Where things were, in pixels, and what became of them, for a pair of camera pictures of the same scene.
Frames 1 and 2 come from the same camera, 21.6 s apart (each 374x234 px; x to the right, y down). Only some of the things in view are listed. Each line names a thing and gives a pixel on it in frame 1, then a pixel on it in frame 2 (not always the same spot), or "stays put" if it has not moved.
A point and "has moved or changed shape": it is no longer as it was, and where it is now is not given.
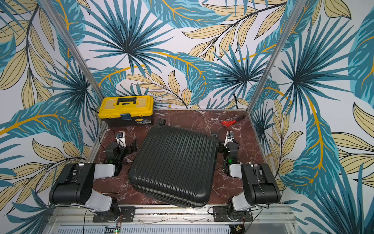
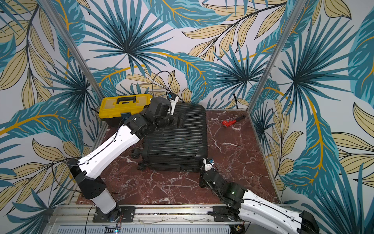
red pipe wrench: [225, 123] stays put
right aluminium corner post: [297, 9] stays put
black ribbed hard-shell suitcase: [176, 164] has moved or changed shape
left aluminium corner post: [49, 7] stays put
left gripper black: [129, 150] -> [176, 123]
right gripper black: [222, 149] -> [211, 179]
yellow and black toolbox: [121, 111] stays put
